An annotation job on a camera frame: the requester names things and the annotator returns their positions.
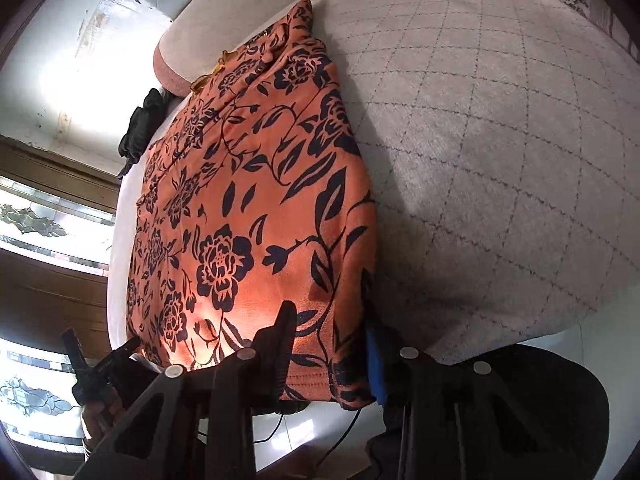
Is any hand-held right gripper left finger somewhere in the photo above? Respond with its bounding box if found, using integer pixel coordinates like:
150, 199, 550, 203
75, 301, 298, 480

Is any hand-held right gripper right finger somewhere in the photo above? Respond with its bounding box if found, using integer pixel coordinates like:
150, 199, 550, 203
366, 327, 551, 480

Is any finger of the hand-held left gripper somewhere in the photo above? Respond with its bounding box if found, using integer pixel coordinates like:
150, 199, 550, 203
61, 328, 90, 377
94, 336, 142, 378

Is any orange black floral garment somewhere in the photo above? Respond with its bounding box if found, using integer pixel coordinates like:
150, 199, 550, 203
125, 0, 379, 412

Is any person's left hand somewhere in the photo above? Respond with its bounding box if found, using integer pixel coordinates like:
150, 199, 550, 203
81, 394, 128, 461

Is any wooden window with patterned glass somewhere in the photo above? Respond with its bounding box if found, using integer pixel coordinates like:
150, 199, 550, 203
0, 135, 122, 476

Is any dark rounded object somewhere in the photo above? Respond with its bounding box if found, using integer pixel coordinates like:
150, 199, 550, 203
492, 344, 612, 480

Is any black crumpled cloth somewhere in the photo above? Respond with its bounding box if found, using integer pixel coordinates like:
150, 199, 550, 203
117, 87, 174, 179

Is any white quilted bed blanket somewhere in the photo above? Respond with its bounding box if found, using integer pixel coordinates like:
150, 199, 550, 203
107, 0, 640, 367

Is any white pillow with pink edge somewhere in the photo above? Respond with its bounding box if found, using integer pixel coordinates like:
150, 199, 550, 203
152, 0, 321, 99

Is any black cable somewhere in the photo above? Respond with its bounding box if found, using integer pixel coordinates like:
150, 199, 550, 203
315, 407, 364, 468

